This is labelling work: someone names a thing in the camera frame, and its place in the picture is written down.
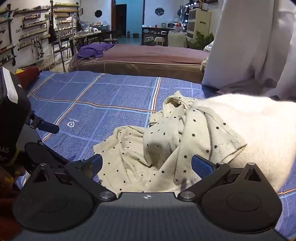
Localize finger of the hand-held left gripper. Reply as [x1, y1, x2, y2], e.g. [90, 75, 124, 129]
[24, 142, 70, 173]
[29, 116, 60, 134]

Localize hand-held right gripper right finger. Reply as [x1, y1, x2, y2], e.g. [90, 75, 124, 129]
[178, 155, 267, 201]

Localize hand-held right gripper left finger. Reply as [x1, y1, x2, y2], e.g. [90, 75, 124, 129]
[30, 154, 117, 201]

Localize cream polka dot shirt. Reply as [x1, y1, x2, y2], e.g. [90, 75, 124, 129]
[94, 90, 248, 194]

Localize person's left hand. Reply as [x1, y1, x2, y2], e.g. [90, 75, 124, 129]
[0, 163, 25, 184]

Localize red pillow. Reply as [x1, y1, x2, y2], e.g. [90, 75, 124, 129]
[15, 67, 40, 90]

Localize white fluffy cloth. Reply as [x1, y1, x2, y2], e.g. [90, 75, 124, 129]
[192, 94, 296, 193]

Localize metal folding ladder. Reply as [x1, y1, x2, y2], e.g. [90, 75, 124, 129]
[58, 15, 80, 72]

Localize purple blanket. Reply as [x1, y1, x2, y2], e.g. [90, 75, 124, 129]
[77, 43, 119, 60]

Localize cluttered work table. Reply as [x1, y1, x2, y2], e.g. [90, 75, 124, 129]
[69, 26, 110, 45]

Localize brown mattress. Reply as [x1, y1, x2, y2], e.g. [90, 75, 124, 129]
[69, 44, 210, 84]

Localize green potted plant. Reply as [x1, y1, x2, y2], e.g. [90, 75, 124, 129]
[187, 31, 214, 50]

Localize cream covered chair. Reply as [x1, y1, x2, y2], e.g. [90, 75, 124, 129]
[168, 31, 188, 48]

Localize white hanging cloth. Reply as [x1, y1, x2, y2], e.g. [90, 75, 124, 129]
[202, 0, 296, 98]

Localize dark sideboard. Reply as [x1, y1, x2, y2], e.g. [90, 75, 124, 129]
[142, 27, 170, 46]

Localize cream drawer cabinet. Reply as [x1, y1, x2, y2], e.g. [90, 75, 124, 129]
[186, 9, 211, 39]

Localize wall shelves with small bottles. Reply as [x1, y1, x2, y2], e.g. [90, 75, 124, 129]
[0, 0, 80, 67]

